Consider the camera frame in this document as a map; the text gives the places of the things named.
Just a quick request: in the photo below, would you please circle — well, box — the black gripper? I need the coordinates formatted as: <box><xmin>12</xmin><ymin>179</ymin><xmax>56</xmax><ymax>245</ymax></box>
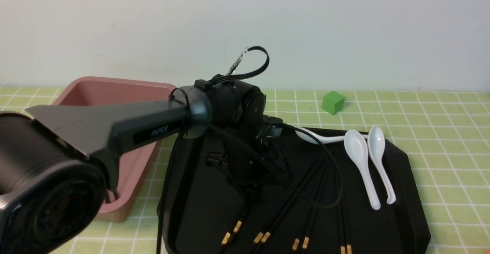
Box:
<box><xmin>206</xmin><ymin>116</ymin><xmax>292</xmax><ymax>193</ymax></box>

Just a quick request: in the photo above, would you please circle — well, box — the black chopstick gold tip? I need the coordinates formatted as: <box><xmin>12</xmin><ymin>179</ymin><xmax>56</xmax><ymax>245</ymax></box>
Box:
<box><xmin>338</xmin><ymin>197</ymin><xmax>353</xmax><ymax>254</ymax></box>
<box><xmin>334</xmin><ymin>166</ymin><xmax>346</xmax><ymax>254</ymax></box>
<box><xmin>222</xmin><ymin>196</ymin><xmax>254</xmax><ymax>251</ymax></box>
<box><xmin>260</xmin><ymin>160</ymin><xmax>324</xmax><ymax>244</ymax></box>
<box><xmin>289</xmin><ymin>163</ymin><xmax>331</xmax><ymax>254</ymax></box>
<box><xmin>299</xmin><ymin>163</ymin><xmax>332</xmax><ymax>254</ymax></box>
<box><xmin>253</xmin><ymin>159</ymin><xmax>320</xmax><ymax>247</ymax></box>
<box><xmin>232</xmin><ymin>191</ymin><xmax>262</xmax><ymax>235</ymax></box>

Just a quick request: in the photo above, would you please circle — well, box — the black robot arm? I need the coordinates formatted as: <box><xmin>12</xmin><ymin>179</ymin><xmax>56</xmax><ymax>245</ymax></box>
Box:
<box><xmin>1</xmin><ymin>77</ymin><xmax>291</xmax><ymax>254</ymax></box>

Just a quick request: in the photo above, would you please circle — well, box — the white spoon at tray edge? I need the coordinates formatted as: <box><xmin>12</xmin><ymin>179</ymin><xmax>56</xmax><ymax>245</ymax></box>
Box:
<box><xmin>294</xmin><ymin>127</ymin><xmax>369</xmax><ymax>145</ymax></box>

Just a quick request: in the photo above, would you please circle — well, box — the black plastic tray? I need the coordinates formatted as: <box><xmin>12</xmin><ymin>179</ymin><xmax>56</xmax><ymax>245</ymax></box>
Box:
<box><xmin>157</xmin><ymin>129</ymin><xmax>431</xmax><ymax>254</ymax></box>

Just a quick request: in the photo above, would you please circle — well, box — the green block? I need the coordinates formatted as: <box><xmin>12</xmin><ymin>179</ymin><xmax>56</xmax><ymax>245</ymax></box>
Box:
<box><xmin>321</xmin><ymin>90</ymin><xmax>345</xmax><ymax>115</ymax></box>

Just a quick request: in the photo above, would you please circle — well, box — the pink plastic bin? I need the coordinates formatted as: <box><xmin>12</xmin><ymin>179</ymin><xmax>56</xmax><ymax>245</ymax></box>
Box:
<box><xmin>50</xmin><ymin>76</ymin><xmax>177</xmax><ymax>223</ymax></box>

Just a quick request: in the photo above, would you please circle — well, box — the white spoon right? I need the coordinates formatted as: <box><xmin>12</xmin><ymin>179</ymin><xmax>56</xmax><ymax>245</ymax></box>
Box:
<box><xmin>366</xmin><ymin>126</ymin><xmax>397</xmax><ymax>205</ymax></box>

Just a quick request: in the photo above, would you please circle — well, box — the green checkered tablecloth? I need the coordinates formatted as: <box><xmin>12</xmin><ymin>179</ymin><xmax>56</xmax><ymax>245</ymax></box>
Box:
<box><xmin>0</xmin><ymin>86</ymin><xmax>490</xmax><ymax>254</ymax></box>

